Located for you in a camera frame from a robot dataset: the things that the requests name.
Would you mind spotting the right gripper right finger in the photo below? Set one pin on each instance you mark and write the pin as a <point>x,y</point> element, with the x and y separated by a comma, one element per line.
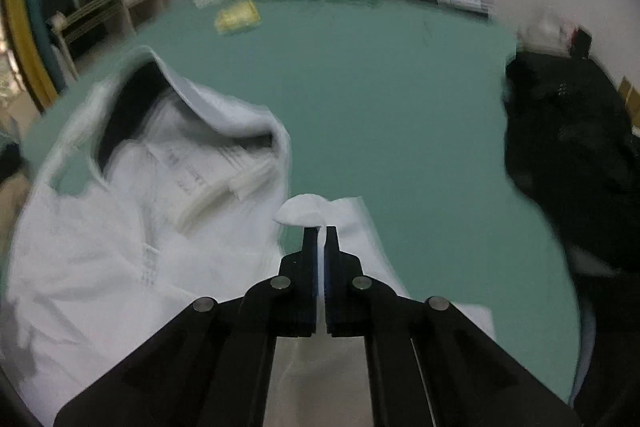
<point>356,304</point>

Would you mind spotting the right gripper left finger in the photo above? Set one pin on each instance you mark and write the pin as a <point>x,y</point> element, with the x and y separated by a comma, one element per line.
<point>286,305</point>

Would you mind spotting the white garment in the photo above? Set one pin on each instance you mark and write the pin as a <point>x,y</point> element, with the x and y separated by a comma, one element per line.
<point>158,191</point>

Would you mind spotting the green bed sheet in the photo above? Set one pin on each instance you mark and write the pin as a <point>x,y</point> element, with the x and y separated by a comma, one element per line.
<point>400,104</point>

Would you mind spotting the yellow snack packet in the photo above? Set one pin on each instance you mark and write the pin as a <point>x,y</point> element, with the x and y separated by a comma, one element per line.
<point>239,15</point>

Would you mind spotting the beige desk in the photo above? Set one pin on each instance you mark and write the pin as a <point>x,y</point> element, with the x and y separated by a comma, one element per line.
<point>120,18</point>

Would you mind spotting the cardboard boxes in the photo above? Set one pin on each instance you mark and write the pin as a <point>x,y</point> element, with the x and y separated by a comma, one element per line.
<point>631,99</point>

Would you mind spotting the black small speaker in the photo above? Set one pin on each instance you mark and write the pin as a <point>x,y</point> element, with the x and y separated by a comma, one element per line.
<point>580,43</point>

